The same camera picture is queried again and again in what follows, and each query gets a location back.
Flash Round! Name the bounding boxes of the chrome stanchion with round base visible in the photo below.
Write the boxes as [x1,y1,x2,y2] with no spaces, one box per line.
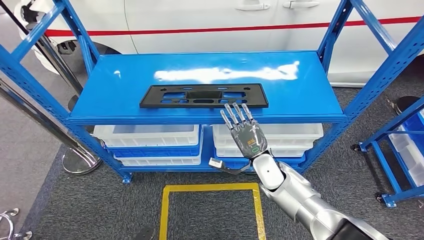
[0,78,103,175]

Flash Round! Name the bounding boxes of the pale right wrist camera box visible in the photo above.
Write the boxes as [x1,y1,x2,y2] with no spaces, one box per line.
[208,157,252,176]

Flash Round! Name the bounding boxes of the yellow floor tape square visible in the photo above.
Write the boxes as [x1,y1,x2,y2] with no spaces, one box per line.
[158,183,267,240]

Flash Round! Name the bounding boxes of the black plastic plate frame part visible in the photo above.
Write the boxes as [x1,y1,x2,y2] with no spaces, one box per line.
[139,83,270,110]

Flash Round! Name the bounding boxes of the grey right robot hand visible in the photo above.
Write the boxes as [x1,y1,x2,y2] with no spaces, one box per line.
[219,102,269,160]

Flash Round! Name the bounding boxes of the dark stanchion post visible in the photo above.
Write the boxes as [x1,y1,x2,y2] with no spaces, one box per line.
[0,0,84,112]

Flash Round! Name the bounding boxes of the black round stanchion base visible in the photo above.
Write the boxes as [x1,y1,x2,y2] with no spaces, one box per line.
[385,95,422,116]

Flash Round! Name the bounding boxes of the blue metal shelf rack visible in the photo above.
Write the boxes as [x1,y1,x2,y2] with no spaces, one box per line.
[0,0,424,185]

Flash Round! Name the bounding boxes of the blue wheeled shelf cart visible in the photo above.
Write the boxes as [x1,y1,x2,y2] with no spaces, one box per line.
[351,96,424,209]

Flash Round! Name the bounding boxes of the chrome wire stand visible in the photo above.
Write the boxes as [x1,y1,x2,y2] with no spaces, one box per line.
[0,207,33,240]

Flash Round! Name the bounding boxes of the white car with red stripe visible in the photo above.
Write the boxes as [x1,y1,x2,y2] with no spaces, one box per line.
[13,0,424,88]

